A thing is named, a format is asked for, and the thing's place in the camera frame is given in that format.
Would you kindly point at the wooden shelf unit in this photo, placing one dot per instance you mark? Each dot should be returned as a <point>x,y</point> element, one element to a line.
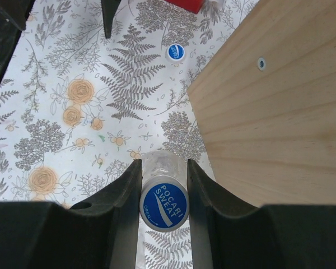
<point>265,105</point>

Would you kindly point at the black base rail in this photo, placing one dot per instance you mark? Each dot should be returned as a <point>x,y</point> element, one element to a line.
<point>13,17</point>

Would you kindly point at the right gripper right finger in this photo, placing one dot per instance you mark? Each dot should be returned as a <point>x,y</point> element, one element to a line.
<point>227,232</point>

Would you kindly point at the blue Pocari Sweat cap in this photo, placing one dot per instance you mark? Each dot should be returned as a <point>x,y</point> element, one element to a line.
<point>164,203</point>

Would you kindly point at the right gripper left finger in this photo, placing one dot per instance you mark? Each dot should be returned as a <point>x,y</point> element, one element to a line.
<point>98,232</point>

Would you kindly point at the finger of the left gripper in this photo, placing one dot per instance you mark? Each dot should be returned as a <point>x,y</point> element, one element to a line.
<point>109,9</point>

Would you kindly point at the clear plastic bottle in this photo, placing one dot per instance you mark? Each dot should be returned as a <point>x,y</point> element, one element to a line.
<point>162,162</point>

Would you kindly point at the small blue cap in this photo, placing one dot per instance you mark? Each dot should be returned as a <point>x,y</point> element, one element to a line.
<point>175,53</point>

